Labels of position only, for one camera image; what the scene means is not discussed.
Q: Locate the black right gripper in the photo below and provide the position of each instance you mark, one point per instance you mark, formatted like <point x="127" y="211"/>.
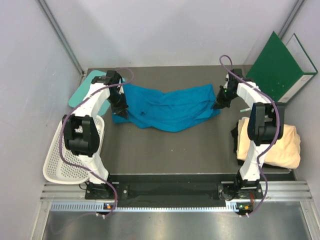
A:
<point x="220" y="102"/>

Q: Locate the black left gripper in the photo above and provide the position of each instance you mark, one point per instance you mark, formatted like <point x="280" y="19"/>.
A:
<point x="121" y="110"/>

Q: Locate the blue t shirt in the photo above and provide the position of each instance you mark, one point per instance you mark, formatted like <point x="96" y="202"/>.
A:
<point x="170" y="112"/>

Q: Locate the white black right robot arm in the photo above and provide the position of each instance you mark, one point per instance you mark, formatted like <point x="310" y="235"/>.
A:
<point x="265" y="127"/>

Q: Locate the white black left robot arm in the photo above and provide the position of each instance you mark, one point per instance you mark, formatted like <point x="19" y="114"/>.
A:
<point x="79" y="133"/>

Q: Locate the white green marker pen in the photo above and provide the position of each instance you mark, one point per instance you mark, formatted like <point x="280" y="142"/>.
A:
<point x="245" y="110"/>

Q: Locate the teal cutting board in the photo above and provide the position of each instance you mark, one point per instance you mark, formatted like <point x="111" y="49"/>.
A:
<point x="82" y="92"/>

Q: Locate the green lever arch binder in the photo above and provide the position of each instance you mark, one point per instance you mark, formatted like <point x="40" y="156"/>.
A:
<point x="282" y="70"/>

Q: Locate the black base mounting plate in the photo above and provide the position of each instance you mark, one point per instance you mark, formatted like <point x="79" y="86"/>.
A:
<point x="171" y="194"/>

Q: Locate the cream folded t shirt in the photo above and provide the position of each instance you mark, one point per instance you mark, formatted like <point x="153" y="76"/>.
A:
<point x="284" y="154"/>

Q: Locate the white perforated plastic basket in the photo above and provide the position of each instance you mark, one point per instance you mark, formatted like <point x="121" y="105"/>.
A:
<point x="58" y="172"/>

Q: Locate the grey slotted cable duct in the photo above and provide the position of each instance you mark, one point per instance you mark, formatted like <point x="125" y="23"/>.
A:
<point x="105" y="207"/>

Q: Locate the aluminium frame rail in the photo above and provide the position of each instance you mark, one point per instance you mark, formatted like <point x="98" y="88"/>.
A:
<point x="60" y="35"/>

